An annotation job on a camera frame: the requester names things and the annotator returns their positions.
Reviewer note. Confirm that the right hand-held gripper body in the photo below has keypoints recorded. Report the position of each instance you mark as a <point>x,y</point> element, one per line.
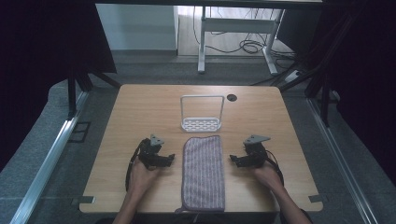
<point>256,151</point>

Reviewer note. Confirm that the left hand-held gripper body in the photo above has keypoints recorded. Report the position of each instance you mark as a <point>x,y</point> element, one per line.
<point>150,152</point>

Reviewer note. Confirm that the person's left hand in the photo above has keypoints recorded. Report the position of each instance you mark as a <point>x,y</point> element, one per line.
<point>140,177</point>

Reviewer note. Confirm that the person's right hand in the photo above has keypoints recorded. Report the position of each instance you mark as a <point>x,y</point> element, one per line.
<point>268,177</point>

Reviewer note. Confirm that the striped purple grey cloth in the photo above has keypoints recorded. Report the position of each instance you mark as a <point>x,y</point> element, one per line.
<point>203,174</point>

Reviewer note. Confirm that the white power strip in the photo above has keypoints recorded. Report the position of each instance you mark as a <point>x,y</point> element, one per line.
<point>293,76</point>

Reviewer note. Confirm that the black metal stand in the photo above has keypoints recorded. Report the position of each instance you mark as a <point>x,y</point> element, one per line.
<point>317,84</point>
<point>79,90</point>

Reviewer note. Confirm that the black curtain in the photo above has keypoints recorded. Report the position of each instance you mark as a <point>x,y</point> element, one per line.
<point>46,46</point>
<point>358,62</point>

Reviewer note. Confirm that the aluminium floor rail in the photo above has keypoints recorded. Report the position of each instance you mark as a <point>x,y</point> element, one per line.
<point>46,161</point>
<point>339,161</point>

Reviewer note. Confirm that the white desk frame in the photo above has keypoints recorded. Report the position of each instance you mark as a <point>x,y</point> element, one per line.
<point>236,25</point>

